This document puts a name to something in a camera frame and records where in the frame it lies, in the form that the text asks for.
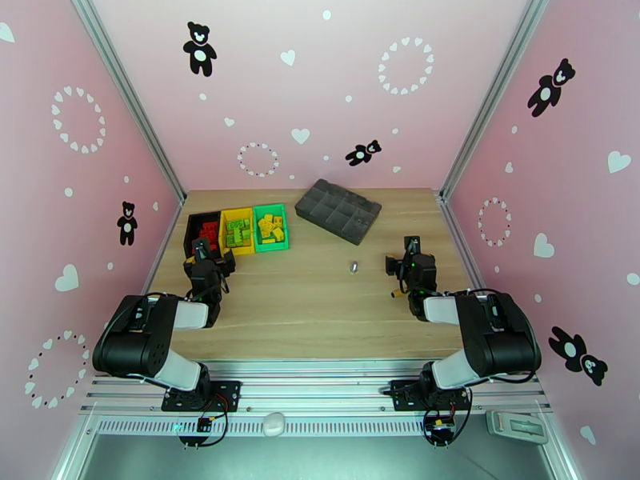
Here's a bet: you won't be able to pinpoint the aluminium frame post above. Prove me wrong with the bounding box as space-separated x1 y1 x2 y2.
67 0 187 205
438 0 554 202

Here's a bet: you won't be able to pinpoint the perforated metal strip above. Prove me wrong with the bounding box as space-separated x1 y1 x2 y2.
94 417 496 438

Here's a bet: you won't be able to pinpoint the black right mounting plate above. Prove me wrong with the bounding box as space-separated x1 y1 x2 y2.
389 379 471 413

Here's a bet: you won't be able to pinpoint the aluminium rail platform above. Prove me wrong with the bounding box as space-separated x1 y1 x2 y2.
79 357 554 416

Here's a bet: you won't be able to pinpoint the green plastic bin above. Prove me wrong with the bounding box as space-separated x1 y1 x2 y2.
252 203 292 254

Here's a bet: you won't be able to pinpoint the yellow plastic bin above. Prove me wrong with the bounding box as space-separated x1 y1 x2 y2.
218 206 257 258

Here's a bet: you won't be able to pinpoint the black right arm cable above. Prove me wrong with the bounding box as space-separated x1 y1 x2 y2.
392 275 541 385

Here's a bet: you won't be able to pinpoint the base wires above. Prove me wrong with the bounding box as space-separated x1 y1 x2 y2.
422 393 469 450
178 393 230 450

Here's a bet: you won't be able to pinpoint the black plastic bin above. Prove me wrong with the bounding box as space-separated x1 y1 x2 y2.
183 210 225 260

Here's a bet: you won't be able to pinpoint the black mounting plate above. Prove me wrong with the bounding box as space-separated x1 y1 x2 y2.
389 379 471 413
161 379 242 413

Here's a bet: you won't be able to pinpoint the left base wires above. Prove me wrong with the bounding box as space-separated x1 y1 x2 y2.
178 393 230 450

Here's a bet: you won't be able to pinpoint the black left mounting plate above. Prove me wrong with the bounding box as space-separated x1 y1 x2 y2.
161 379 242 413

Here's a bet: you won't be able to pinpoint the grey plastic device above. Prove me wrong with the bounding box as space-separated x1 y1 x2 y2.
486 410 551 446

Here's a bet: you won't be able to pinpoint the white oval object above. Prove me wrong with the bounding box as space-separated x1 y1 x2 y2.
262 412 287 438

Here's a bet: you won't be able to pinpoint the right base wires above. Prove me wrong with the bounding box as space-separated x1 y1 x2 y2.
422 393 469 450

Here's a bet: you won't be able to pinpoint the grey compartment organizer tray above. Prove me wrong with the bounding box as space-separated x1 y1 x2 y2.
294 178 383 246

